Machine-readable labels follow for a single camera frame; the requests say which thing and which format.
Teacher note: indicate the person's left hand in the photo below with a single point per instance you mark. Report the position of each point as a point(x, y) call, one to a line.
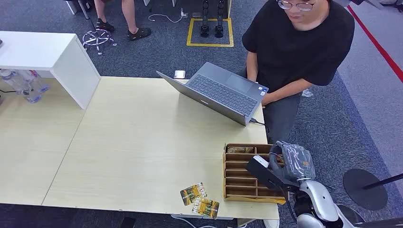
point(266, 100)

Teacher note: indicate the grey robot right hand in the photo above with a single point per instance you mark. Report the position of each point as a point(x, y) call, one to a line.
point(296, 163)

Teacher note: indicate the person's right forearm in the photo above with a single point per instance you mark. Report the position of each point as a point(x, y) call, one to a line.
point(252, 67)

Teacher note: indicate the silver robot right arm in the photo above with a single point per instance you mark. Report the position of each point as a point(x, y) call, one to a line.
point(318, 198)

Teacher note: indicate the person's left forearm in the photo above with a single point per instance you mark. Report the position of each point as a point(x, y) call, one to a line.
point(291, 88)

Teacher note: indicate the card with brown print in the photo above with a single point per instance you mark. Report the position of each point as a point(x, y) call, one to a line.
point(240, 150)

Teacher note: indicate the wooden card organizer box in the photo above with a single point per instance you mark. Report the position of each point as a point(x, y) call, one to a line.
point(240, 185)

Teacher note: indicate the hotel card with yellow print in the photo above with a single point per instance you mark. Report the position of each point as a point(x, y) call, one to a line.
point(206, 208)
point(192, 193)

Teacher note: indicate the person in black sandals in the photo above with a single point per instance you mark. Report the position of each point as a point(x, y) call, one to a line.
point(129, 14)

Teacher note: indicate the crumpled paper scrap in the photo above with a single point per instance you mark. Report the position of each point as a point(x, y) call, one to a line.
point(307, 93)

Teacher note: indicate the grey laptop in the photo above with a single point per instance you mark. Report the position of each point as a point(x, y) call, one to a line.
point(220, 91)

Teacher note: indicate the white shoe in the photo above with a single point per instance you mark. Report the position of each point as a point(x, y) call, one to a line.
point(271, 224)

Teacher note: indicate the black round stand base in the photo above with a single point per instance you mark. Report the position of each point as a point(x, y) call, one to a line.
point(362, 198)

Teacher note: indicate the black robot leg stand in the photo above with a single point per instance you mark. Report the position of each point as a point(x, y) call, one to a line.
point(219, 31)
point(205, 30)

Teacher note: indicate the small white floor box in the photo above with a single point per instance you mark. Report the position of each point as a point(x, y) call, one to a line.
point(179, 74)

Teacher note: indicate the black stand pole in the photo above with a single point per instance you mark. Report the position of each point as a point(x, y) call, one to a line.
point(385, 181)

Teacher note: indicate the glasses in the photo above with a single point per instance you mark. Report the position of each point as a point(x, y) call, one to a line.
point(294, 5)

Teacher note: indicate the yellow floor tape square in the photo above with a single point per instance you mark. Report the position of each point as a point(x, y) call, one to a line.
point(189, 31)

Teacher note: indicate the chrome stool base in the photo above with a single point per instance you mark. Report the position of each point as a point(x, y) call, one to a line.
point(97, 38)

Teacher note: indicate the white table leg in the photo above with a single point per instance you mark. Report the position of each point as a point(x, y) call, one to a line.
point(75, 6)

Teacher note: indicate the white shelf riser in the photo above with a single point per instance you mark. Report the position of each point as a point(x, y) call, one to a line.
point(56, 59)

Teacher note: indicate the clear plastic water bottle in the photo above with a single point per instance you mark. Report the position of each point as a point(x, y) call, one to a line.
point(35, 81)
point(12, 81)
point(34, 98)

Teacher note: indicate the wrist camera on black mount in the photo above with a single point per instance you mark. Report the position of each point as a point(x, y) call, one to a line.
point(264, 174)

